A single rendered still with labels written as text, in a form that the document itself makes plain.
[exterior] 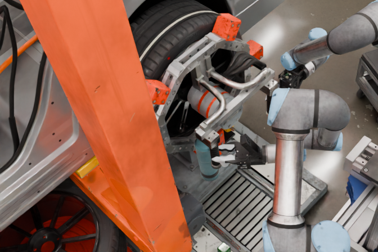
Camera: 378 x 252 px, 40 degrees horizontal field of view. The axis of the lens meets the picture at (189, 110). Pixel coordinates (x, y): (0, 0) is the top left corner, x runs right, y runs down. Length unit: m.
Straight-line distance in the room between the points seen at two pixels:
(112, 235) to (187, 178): 0.59
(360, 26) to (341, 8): 2.03
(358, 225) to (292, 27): 1.98
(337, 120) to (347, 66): 1.90
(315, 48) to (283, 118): 0.49
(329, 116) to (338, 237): 0.37
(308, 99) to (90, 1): 0.75
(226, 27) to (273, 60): 1.45
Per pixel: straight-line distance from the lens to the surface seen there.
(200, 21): 2.07
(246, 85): 2.02
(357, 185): 2.18
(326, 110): 1.56
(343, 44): 1.86
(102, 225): 2.37
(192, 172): 2.73
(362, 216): 2.06
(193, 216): 2.43
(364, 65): 3.10
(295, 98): 1.57
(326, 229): 1.67
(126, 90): 1.29
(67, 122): 2.07
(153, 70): 1.98
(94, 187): 2.26
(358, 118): 3.22
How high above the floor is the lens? 2.55
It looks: 51 degrees down
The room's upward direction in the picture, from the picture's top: 11 degrees counter-clockwise
